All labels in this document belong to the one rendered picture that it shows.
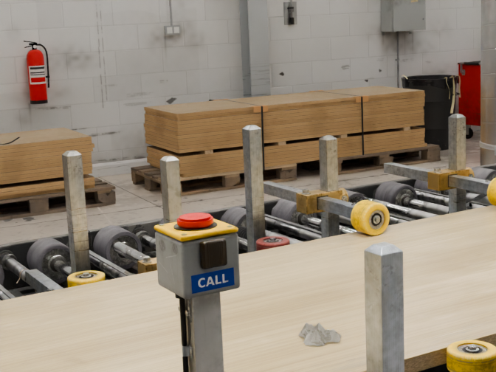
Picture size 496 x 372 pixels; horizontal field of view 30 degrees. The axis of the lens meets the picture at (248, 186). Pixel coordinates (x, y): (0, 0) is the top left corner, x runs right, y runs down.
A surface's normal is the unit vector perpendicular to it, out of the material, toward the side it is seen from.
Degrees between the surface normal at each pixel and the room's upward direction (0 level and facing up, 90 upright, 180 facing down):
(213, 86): 90
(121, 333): 0
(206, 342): 90
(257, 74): 90
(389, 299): 90
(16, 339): 0
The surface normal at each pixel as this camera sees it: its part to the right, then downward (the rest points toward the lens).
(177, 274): -0.86, 0.13
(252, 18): 0.43, 0.15
